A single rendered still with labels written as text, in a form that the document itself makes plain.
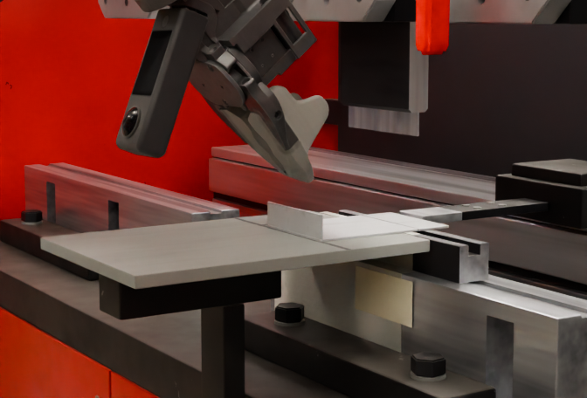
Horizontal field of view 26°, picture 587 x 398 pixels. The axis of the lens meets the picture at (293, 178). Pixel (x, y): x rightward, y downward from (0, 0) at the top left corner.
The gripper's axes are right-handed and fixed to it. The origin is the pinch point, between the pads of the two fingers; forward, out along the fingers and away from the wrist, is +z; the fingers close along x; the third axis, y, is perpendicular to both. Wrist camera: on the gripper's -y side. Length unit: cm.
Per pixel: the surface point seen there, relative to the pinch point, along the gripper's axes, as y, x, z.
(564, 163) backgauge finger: 24.4, 2.7, 22.4
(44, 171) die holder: 0, 73, 10
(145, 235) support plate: -11.3, 6.2, -3.1
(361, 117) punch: 9.9, 4.0, 3.0
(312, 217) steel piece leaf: -2.1, -2.9, 2.3
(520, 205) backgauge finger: 15.8, -0.6, 19.1
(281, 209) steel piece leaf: -2.0, 1.9, 2.3
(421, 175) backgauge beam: 26, 33, 30
